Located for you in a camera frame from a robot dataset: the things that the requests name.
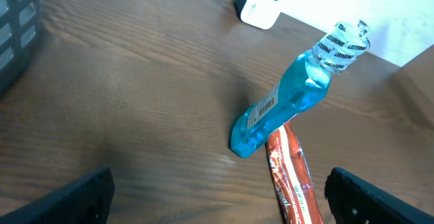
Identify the grey plastic shopping basket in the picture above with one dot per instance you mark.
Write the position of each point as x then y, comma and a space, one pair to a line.
20, 26

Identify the orange brown snack bar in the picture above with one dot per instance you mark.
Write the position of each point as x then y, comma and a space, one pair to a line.
291, 177

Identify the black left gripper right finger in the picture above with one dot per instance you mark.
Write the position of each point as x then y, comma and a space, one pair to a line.
354, 200

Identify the white barcode scanner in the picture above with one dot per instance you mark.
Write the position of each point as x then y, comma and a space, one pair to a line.
261, 14

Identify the blue mouthwash bottle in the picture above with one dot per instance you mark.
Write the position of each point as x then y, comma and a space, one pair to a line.
304, 84

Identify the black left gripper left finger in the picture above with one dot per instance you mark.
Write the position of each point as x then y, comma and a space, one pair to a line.
86, 200

